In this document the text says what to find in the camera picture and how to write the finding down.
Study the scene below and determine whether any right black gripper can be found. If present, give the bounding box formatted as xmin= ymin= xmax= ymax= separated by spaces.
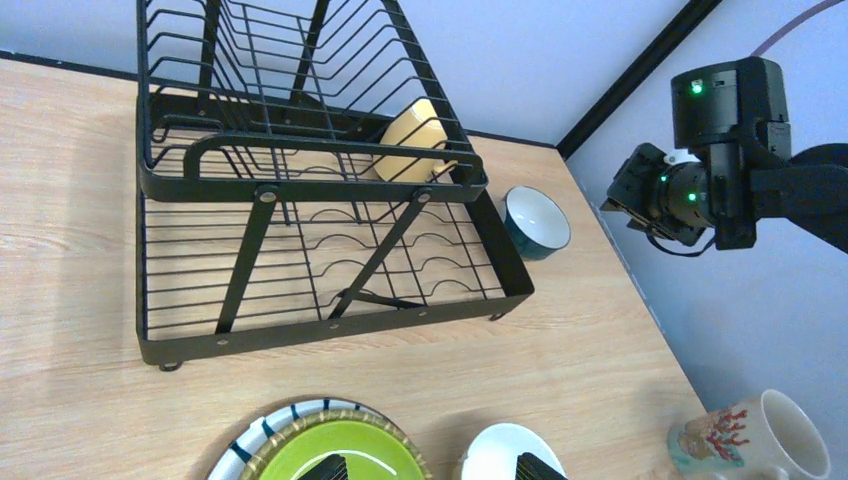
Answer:
xmin=600 ymin=143 xmax=715 ymax=247

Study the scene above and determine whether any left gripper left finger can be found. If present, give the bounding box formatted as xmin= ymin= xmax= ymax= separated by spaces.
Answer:
xmin=299 ymin=454 xmax=349 ymax=480

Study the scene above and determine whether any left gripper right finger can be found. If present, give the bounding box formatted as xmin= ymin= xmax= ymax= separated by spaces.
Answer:
xmin=515 ymin=452 xmax=567 ymax=480

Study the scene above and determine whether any plain white bowl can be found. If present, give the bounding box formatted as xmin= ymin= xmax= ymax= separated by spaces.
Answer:
xmin=453 ymin=423 xmax=567 ymax=480

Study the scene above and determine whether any teal patterned white bowl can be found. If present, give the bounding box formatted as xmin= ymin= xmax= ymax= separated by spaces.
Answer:
xmin=500 ymin=186 xmax=572 ymax=261

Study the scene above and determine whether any yellow mug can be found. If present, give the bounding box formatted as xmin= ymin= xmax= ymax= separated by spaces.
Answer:
xmin=373 ymin=98 xmax=458 ymax=183

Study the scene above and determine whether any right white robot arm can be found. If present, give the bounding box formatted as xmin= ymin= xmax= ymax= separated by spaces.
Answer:
xmin=601 ymin=56 xmax=847 ymax=258

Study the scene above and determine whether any green plate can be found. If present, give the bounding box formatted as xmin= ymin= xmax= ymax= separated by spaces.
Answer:
xmin=239 ymin=409 xmax=433 ymax=479

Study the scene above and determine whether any blue striped white plate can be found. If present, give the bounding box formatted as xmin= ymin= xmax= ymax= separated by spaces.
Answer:
xmin=205 ymin=397 xmax=388 ymax=479

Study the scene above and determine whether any beige mug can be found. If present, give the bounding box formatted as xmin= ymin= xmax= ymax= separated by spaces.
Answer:
xmin=667 ymin=389 xmax=832 ymax=479

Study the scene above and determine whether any black wire dish rack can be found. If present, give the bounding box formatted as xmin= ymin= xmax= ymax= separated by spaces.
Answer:
xmin=135 ymin=1 xmax=534 ymax=371

